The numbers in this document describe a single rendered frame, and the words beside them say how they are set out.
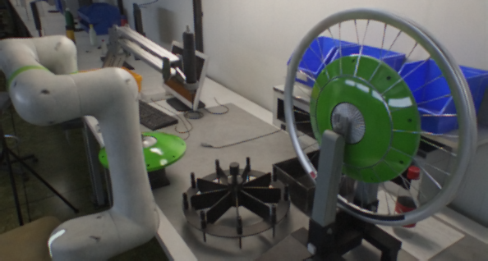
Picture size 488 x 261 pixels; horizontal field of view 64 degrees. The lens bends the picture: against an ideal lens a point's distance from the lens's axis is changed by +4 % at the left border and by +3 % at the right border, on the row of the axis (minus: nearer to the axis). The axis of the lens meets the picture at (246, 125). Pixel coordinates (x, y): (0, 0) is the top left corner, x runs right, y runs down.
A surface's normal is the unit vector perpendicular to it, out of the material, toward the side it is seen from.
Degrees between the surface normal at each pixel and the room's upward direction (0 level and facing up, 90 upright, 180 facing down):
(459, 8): 90
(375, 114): 84
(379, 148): 94
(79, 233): 13
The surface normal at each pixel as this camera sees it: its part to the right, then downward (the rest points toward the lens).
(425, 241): 0.00, -0.92
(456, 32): -0.85, 0.21
